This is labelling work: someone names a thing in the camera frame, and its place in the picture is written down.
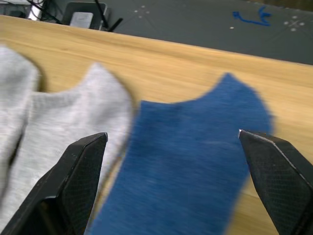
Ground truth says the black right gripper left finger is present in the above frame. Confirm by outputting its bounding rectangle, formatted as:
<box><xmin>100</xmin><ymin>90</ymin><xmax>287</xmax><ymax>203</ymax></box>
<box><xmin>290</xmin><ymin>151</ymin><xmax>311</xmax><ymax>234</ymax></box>
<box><xmin>0</xmin><ymin>132</ymin><xmax>109</xmax><ymax>235</ymax></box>

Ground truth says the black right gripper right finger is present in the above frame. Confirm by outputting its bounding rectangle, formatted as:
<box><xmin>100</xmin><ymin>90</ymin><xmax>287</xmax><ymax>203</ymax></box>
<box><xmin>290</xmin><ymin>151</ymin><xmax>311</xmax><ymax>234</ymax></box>
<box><xmin>238</xmin><ymin>129</ymin><xmax>313</xmax><ymax>235</ymax></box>

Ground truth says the light grey ankle sock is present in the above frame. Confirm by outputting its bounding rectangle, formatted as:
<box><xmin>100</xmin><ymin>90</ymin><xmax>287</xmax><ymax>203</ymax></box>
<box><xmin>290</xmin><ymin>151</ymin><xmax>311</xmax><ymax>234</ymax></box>
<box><xmin>0</xmin><ymin>45</ymin><xmax>43</xmax><ymax>204</ymax></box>
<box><xmin>0</xmin><ymin>62</ymin><xmax>136</xmax><ymax>221</ymax></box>

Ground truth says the blue ankle sock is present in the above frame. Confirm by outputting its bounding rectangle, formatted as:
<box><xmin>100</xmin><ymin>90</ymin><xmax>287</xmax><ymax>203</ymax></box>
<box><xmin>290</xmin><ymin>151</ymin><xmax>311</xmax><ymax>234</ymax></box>
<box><xmin>89</xmin><ymin>72</ymin><xmax>274</xmax><ymax>235</ymax></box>

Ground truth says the black box device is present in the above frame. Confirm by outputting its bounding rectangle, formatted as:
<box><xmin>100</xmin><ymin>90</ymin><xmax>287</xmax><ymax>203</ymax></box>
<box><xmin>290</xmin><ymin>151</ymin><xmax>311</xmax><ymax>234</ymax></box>
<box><xmin>62</xmin><ymin>1</ymin><xmax>109</xmax><ymax>31</ymax></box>

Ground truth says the black floor cables bundle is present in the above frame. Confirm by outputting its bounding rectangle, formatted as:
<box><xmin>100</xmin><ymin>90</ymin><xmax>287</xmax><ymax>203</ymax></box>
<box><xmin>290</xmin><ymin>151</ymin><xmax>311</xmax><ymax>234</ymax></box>
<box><xmin>26</xmin><ymin>0</ymin><xmax>63</xmax><ymax>24</ymax></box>

